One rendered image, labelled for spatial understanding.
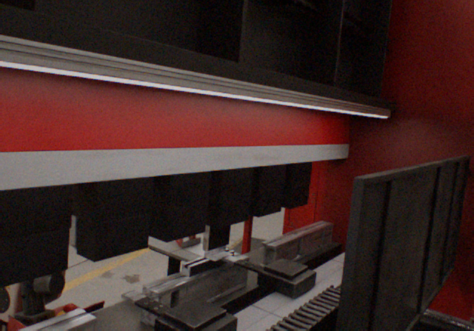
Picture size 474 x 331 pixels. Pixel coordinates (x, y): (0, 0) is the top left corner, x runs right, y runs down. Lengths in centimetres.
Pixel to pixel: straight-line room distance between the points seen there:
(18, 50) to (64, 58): 6
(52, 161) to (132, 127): 18
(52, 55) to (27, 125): 24
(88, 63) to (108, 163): 33
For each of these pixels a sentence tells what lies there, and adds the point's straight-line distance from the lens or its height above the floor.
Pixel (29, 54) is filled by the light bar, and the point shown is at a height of 147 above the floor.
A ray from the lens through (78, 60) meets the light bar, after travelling 57.
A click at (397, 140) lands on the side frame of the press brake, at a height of 136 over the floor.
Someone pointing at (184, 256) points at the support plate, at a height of 100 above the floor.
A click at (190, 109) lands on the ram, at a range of 101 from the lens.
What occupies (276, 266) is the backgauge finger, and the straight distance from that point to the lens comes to 113.
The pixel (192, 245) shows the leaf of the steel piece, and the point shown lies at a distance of 132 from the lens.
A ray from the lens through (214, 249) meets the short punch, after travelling 124.
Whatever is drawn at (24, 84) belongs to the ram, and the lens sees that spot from 77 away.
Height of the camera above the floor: 142
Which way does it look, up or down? 6 degrees down
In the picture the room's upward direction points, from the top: 5 degrees clockwise
